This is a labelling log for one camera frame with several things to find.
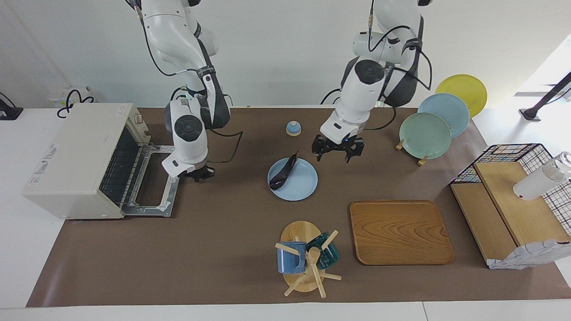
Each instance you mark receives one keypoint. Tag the brown table mat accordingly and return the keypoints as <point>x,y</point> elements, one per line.
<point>223,232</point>

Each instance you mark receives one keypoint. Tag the wooden plate rack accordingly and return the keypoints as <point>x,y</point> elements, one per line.
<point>422,160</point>

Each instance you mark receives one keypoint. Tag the wooden mug tree stand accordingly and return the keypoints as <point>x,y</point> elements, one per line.
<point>299,229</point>

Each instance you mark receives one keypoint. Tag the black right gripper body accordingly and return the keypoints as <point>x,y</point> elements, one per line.
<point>200,173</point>

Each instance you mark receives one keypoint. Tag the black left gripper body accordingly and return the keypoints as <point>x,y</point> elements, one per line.
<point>337,146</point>

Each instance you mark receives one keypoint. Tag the black clamp mount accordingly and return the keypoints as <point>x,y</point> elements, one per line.
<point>9,111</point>

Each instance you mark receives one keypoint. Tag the wooden serving tray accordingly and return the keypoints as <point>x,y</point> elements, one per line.
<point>399,232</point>

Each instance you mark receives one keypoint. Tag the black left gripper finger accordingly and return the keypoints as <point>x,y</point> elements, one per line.
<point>317,156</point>
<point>349,157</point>

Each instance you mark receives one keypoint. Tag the dark green mug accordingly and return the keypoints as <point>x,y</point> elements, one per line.
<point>332,256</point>

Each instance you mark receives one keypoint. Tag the dark purple eggplant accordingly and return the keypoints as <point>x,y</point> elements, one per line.
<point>282,176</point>

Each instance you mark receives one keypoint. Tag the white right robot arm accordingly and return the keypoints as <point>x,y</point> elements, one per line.
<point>189,129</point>

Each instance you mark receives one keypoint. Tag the white cup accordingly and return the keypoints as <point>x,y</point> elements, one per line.
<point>535,185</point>

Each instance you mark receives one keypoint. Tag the pale green plate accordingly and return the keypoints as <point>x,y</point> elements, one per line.
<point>424,136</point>

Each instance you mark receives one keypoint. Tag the large light blue plate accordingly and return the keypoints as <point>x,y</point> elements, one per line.
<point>450,109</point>

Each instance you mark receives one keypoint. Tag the white patterned cloth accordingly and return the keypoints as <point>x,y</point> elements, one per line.
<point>531,256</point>

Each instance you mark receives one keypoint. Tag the blue mug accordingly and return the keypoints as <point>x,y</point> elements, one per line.
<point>287,263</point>

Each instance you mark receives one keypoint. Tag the small light blue plate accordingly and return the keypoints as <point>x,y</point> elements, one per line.
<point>301,183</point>

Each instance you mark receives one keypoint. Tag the white power strip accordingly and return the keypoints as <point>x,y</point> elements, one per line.
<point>55,98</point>

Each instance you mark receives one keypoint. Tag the white toaster oven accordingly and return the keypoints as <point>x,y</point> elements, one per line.
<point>71,160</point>

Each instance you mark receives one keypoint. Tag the yellow plate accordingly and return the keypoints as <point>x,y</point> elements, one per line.
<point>464,89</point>

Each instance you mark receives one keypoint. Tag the wooden stepped shelf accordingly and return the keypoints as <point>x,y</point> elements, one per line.
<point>513,223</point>

